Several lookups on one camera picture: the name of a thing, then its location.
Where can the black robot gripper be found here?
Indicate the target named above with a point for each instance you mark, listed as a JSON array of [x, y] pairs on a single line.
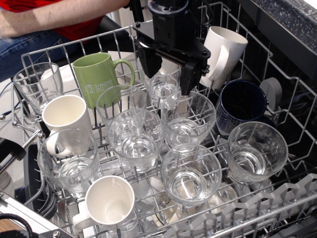
[[172, 35]]

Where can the green ceramic mug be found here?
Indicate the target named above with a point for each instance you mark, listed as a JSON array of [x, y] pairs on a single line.
[[95, 73]]

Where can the person forearm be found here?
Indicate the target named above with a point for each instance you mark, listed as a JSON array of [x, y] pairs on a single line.
[[55, 15]]

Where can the white mug back centre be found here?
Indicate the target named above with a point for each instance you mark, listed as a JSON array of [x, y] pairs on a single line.
[[168, 67]]

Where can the tall white mug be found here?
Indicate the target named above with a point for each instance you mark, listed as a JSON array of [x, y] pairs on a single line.
[[226, 48]]

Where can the dark blue mug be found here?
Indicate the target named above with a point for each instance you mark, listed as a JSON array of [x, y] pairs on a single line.
[[240, 101]]

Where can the cream mug left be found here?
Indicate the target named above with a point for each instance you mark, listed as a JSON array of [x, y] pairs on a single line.
[[65, 112]]

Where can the cream mug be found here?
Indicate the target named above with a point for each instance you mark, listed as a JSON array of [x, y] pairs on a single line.
[[65, 112], [109, 202]]

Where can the cream mug front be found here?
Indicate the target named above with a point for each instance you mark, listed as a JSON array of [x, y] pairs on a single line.
[[109, 202]]

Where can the clear glass back centre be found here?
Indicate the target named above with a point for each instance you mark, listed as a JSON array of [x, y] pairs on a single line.
[[160, 85]]

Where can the clear glass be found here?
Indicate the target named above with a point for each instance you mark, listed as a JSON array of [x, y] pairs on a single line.
[[39, 84], [255, 151], [187, 118], [160, 85], [191, 174], [69, 159], [136, 137], [119, 98]]

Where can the clear glass centre right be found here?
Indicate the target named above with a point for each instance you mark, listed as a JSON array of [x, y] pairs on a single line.
[[187, 118]]

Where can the clear glass behind centre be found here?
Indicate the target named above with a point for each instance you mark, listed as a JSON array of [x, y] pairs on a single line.
[[119, 98]]

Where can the red shirt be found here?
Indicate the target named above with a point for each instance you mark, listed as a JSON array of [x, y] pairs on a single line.
[[72, 32]]

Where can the grey plastic rack wheel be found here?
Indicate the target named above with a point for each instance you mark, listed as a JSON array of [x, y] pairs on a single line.
[[273, 92]]

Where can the clear glass front centre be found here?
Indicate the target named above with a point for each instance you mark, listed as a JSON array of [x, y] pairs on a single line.
[[191, 174]]

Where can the clear glass far left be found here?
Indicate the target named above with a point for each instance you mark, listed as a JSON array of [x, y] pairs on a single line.
[[39, 84]]

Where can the dark speckled countertop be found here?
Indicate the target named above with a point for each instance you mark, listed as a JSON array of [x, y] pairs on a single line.
[[290, 24]]

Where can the clear glass front left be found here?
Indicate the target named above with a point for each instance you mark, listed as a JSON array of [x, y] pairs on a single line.
[[69, 159]]

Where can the blue jeans leg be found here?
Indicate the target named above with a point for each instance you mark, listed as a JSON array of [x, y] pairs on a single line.
[[17, 52]]

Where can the grey wire dishwasher rack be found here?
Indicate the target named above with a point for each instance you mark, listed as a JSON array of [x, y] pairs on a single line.
[[285, 205]]

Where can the black clamp handle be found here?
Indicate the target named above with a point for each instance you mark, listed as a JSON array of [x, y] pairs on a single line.
[[8, 147]]

